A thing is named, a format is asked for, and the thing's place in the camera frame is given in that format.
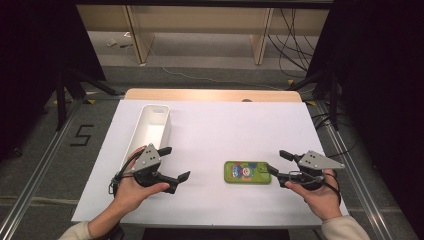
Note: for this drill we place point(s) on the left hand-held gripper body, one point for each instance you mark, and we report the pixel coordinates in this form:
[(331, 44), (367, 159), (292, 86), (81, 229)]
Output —
[(146, 160)]

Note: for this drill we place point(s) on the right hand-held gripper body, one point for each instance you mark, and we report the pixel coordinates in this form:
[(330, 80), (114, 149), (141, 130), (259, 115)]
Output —
[(315, 161)]

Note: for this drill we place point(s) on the white plastic bin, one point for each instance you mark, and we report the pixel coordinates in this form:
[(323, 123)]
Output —
[(151, 130)]

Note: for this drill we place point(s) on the green cartoon phone case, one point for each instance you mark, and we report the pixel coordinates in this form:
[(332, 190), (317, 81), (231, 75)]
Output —
[(246, 172)]

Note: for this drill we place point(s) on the person's left hand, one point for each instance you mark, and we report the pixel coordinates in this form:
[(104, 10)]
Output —
[(131, 193)]

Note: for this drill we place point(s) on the person's right hand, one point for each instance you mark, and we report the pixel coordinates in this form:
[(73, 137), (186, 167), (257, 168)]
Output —
[(323, 200)]

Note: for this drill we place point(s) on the white table cover sheet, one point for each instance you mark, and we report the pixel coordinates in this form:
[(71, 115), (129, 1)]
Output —
[(206, 133)]

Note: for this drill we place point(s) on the yellow floor tape piece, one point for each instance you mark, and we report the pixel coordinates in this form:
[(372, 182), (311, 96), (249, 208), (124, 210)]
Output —
[(290, 82), (311, 103), (90, 101)]

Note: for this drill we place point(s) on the black metal stand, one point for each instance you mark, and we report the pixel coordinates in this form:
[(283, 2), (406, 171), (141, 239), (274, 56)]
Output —
[(61, 100), (334, 100)]

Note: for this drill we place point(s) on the dark curtain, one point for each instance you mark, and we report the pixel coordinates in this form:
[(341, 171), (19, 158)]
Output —
[(30, 66), (383, 83)]

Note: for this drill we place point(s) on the small dark floor object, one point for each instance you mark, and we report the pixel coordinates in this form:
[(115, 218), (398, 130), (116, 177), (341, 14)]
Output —
[(126, 45)]

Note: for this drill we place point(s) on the small white floor object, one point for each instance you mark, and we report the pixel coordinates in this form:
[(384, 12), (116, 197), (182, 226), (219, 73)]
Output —
[(111, 42)]

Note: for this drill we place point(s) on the aluminium floor rail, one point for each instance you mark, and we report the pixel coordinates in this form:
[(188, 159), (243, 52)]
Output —
[(40, 166), (353, 173)]

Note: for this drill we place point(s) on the beige wooden desk frame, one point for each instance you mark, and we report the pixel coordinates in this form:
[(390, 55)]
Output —
[(200, 18)]

